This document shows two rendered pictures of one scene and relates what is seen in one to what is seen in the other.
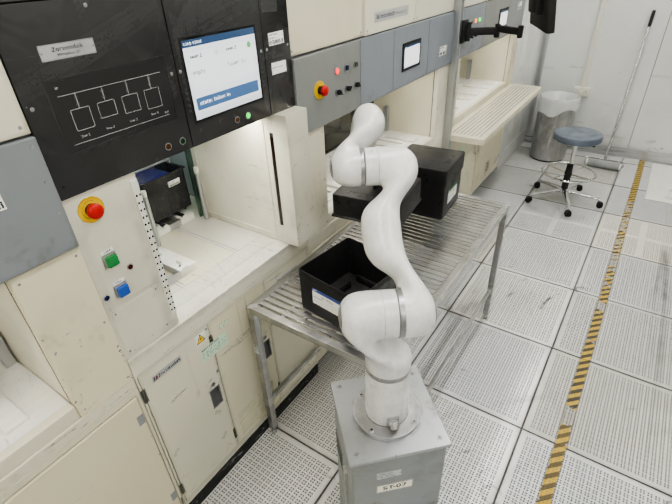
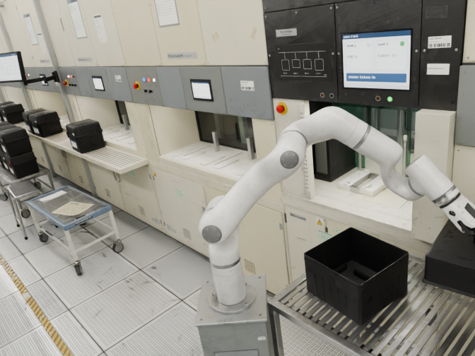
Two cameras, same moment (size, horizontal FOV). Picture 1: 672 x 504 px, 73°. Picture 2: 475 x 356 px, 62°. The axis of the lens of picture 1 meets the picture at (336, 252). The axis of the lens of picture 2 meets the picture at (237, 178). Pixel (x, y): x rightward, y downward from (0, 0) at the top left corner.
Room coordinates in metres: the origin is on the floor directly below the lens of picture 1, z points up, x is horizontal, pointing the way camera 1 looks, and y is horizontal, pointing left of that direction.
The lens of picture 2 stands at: (1.27, -1.36, 1.82)
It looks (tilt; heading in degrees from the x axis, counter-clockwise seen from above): 22 degrees down; 105
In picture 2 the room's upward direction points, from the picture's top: 8 degrees counter-clockwise
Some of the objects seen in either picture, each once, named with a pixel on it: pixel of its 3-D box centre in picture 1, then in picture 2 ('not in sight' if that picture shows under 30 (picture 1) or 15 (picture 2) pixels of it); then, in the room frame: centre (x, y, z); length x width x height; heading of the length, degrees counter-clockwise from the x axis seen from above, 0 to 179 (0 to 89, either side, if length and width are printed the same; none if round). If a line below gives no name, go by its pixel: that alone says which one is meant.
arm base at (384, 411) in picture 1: (387, 389); (228, 278); (0.83, -0.12, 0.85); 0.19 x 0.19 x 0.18
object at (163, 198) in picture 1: (150, 184); not in sight; (1.82, 0.78, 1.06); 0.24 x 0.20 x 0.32; 145
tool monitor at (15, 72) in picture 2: not in sight; (29, 69); (-1.59, 2.08, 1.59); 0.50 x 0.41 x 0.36; 55
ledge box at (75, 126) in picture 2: not in sight; (85, 135); (-1.08, 1.92, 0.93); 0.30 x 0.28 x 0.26; 142
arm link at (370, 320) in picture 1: (376, 332); (222, 228); (0.83, -0.09, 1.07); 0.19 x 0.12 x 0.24; 92
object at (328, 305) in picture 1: (352, 284); (355, 271); (1.32, -0.05, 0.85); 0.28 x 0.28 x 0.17; 47
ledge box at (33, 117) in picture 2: not in sight; (45, 123); (-2.06, 2.61, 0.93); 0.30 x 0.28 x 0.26; 147
